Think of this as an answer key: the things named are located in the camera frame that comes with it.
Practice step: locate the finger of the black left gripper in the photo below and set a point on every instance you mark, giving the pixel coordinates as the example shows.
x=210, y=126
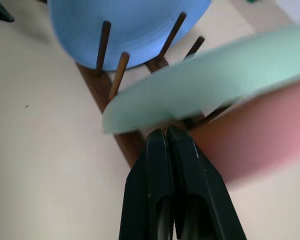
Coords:
x=2, y=11

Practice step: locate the brown wooden dish rack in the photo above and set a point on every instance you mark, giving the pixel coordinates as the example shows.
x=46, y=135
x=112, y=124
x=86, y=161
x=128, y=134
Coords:
x=125, y=146

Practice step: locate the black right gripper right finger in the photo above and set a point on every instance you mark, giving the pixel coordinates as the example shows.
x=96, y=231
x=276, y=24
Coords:
x=202, y=190

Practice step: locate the small green object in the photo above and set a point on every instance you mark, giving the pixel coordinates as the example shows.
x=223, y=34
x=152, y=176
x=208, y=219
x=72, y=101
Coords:
x=251, y=1

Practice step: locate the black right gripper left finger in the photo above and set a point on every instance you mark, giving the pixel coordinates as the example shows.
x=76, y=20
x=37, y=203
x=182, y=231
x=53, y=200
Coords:
x=150, y=185

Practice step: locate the blue plate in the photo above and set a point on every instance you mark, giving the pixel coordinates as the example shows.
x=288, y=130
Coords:
x=140, y=30

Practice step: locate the light green plate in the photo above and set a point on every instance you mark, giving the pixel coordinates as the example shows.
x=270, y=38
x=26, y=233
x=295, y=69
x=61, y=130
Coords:
x=215, y=82

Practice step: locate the red plate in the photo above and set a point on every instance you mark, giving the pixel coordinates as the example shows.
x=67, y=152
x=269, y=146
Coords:
x=265, y=140

